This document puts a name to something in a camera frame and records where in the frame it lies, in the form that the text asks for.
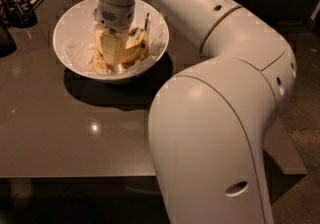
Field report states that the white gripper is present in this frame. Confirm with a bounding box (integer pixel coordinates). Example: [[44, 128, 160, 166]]
[[97, 0, 135, 65]]

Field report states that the large yellow banana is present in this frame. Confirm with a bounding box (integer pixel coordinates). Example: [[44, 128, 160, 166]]
[[94, 28, 148, 65]]

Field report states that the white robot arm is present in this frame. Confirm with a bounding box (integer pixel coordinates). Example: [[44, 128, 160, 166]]
[[98, 0, 297, 224]]

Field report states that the small banana left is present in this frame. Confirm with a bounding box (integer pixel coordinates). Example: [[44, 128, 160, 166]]
[[92, 51, 108, 74]]

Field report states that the banana at bowl right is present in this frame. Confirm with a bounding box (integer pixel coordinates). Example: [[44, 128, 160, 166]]
[[122, 14, 150, 69]]

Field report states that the white paper in bowl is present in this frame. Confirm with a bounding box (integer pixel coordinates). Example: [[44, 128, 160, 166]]
[[64, 12, 168, 78]]

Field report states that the white ceramic bowl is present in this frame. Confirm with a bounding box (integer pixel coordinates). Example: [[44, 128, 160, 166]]
[[53, 0, 167, 84]]

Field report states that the dark object at left edge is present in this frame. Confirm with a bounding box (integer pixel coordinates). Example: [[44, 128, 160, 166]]
[[0, 22, 17, 57]]

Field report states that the black wire mesh cup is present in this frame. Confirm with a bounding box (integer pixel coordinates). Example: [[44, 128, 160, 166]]
[[4, 0, 38, 28]]

